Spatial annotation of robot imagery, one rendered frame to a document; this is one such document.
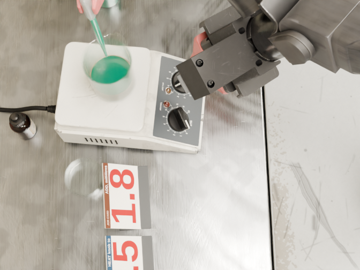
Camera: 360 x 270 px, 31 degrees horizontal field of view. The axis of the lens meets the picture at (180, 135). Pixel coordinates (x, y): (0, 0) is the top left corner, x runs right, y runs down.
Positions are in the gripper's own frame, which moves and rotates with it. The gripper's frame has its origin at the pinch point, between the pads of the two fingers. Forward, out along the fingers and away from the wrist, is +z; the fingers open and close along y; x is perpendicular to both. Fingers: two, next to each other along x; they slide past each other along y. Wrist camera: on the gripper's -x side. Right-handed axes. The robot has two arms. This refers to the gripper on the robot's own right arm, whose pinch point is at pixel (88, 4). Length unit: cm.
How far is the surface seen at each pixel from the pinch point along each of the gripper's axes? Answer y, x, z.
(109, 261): 1.1, 27.9, 23.7
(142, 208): 4.4, 31.6, 15.9
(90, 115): -3.0, 23.2, 5.3
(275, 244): 23.3, 32.2, 19.2
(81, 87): -4.8, 23.3, 1.5
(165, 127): 6.8, 26.4, 5.2
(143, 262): 5.3, 31.5, 23.3
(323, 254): 29.9, 32.3, 20.0
